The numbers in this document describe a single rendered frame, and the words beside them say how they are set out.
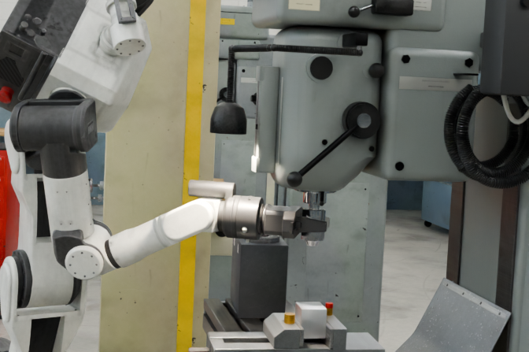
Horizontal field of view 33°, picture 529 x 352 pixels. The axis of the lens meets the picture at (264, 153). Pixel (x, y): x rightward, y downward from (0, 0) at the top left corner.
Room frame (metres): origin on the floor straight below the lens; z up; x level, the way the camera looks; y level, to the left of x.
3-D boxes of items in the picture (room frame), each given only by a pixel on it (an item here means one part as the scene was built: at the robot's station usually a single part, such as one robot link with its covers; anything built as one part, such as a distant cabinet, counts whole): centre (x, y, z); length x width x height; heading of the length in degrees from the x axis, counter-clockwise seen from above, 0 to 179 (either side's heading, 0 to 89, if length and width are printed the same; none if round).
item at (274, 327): (1.79, -0.05, 1.02); 0.12 x 0.06 x 0.04; 10
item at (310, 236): (1.81, -0.11, 1.23); 0.05 x 0.05 x 0.06
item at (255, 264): (2.32, 0.00, 1.03); 0.22 x 0.12 x 0.20; 7
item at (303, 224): (1.78, -0.10, 1.24); 0.06 x 0.02 x 0.03; 80
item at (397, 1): (1.69, -0.20, 1.66); 0.12 x 0.04 x 0.04; 103
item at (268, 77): (1.79, 0.00, 1.45); 0.04 x 0.04 x 0.21; 13
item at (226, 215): (1.86, 0.10, 1.25); 0.11 x 0.11 x 0.11; 80
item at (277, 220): (1.83, -0.02, 1.24); 0.13 x 0.12 x 0.10; 170
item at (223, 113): (1.76, 0.07, 1.45); 0.07 x 0.07 x 0.06
